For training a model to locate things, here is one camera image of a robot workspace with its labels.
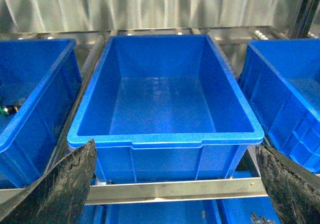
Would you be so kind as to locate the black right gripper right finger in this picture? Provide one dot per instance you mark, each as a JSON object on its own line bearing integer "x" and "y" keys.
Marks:
{"x": 293, "y": 190}

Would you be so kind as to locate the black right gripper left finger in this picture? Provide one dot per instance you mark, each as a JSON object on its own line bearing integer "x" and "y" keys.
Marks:
{"x": 59, "y": 195}

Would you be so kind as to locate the blue source bin with buttons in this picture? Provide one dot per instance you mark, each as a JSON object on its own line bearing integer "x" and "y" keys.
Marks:
{"x": 44, "y": 75}

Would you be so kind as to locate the small dark metal parts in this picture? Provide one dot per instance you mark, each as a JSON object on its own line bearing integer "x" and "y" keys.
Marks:
{"x": 262, "y": 219}

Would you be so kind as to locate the lower blue bin with parts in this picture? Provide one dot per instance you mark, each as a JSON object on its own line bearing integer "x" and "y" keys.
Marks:
{"x": 237, "y": 210}

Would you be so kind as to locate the lower blue bin centre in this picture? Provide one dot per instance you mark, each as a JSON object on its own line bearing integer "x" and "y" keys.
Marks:
{"x": 198, "y": 211}

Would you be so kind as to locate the green push button centre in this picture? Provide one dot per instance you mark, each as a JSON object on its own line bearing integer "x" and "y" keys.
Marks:
{"x": 8, "y": 110}

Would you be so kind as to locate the blue bin far right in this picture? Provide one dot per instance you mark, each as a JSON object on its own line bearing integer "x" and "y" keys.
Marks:
{"x": 280, "y": 80}

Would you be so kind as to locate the blue empty target bin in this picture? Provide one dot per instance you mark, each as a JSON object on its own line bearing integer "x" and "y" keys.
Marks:
{"x": 164, "y": 108}

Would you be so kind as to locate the steel rack front rail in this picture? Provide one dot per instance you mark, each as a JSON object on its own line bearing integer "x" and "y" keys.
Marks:
{"x": 175, "y": 191}

